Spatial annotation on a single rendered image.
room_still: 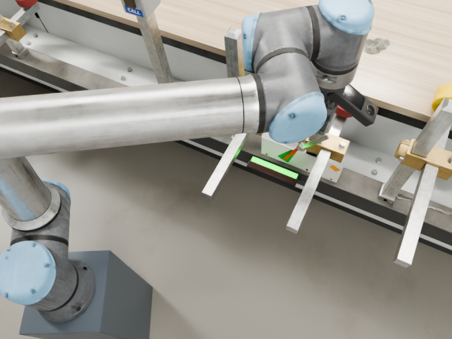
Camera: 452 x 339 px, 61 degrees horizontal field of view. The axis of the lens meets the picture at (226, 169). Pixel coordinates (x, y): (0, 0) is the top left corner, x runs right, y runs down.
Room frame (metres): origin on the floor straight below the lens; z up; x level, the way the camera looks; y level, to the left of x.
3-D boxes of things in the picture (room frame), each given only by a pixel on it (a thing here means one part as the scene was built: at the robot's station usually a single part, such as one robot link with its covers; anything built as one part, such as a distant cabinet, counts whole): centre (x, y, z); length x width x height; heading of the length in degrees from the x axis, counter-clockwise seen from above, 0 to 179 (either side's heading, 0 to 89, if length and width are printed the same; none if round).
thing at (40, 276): (0.31, 0.55, 0.79); 0.17 x 0.15 x 0.18; 2
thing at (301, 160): (0.57, -0.23, 0.75); 0.26 x 0.01 x 0.10; 56
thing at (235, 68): (0.71, -0.06, 0.93); 0.03 x 0.03 x 0.48; 56
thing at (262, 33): (0.49, -0.12, 1.32); 0.12 x 0.12 x 0.09; 2
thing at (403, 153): (0.42, -0.50, 0.94); 0.13 x 0.06 x 0.05; 56
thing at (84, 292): (0.30, 0.55, 0.65); 0.19 x 0.19 x 0.10
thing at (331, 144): (0.56, -0.29, 0.84); 0.13 x 0.06 x 0.05; 56
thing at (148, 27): (0.86, 0.15, 0.92); 0.05 x 0.04 x 0.45; 56
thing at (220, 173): (0.63, -0.06, 0.83); 0.43 x 0.03 x 0.04; 146
